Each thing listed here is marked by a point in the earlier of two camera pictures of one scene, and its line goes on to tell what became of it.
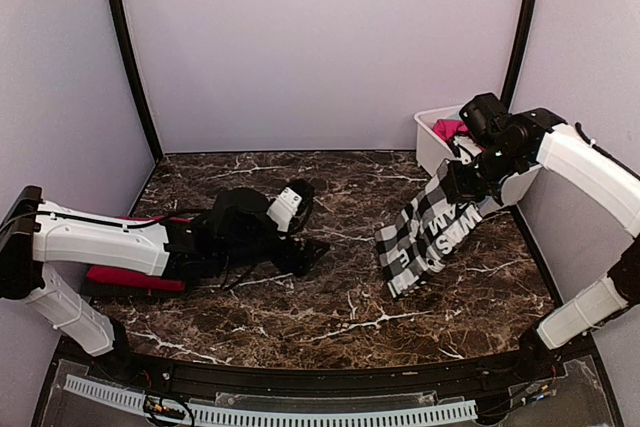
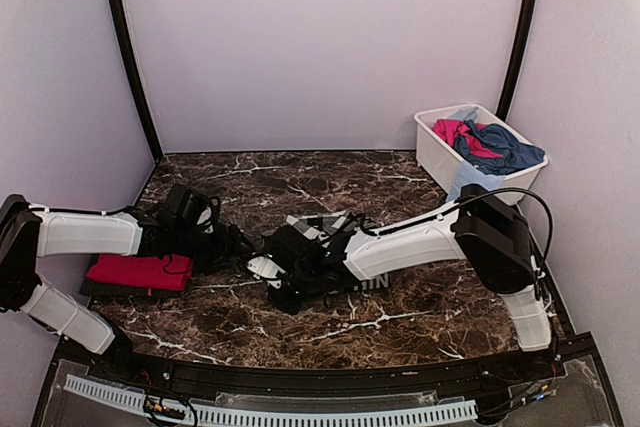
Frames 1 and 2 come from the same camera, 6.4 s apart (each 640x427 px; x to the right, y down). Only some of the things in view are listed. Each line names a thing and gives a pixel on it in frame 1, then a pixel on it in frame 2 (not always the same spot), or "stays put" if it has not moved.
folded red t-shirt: [135, 279] stays put
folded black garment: [93, 289] stays put
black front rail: [497, 373] stays put
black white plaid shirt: [417, 244] -> [327, 224]
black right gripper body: [482, 179] -> [300, 281]
